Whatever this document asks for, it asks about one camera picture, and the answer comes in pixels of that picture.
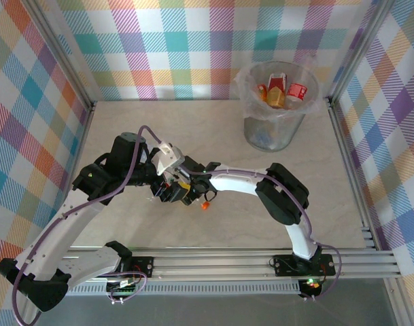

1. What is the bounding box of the red capped bottle red label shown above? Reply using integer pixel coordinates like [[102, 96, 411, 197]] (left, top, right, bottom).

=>
[[145, 182, 169, 204]]

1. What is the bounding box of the clear bottle red wrap label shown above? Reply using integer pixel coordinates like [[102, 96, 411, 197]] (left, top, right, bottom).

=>
[[287, 83, 309, 103]]

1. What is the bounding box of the clear plastic bin liner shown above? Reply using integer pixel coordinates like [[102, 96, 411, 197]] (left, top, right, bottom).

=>
[[233, 62, 325, 122]]

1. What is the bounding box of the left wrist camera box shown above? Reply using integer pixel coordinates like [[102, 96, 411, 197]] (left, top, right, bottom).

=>
[[151, 141, 188, 177]]

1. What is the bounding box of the aluminium side rail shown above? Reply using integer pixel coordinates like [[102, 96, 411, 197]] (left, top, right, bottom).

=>
[[52, 101, 98, 252], [326, 98, 381, 238]]

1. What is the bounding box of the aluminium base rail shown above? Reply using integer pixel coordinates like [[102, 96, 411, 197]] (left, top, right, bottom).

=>
[[65, 246, 403, 281]]

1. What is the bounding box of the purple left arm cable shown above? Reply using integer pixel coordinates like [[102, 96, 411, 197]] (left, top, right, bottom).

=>
[[9, 125, 163, 323]]

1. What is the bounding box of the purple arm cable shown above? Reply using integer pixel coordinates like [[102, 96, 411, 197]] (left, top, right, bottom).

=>
[[192, 169, 342, 302], [9, 125, 163, 323]]

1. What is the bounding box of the slotted grey cable duct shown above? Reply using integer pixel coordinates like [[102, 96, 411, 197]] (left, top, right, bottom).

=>
[[62, 282, 303, 295]]

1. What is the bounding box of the silver wire mesh bin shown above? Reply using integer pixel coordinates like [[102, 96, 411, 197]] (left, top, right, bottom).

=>
[[243, 60, 320, 152]]

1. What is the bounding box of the aluminium frame post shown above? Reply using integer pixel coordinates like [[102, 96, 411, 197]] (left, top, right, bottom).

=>
[[25, 0, 98, 111], [324, 0, 398, 107]]

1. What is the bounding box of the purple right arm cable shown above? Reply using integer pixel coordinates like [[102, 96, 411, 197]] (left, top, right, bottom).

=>
[[192, 169, 342, 302]]

